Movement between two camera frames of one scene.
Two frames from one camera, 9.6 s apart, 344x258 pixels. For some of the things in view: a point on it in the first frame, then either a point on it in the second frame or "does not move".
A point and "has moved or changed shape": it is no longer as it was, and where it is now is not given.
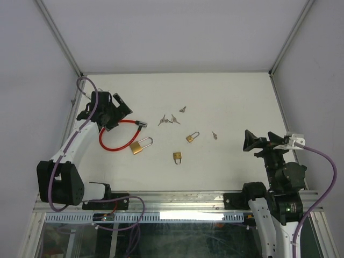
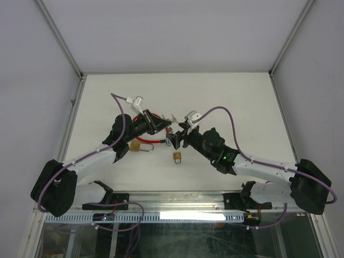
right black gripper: [251, 141] -> [175, 138]
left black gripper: [121, 111] -> [155, 124]
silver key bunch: [173, 119] does not move
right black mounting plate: [236, 201] does not move
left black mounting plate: [119, 204] does not move
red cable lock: [140, 124] has moved or changed shape
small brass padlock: [177, 156] does not move
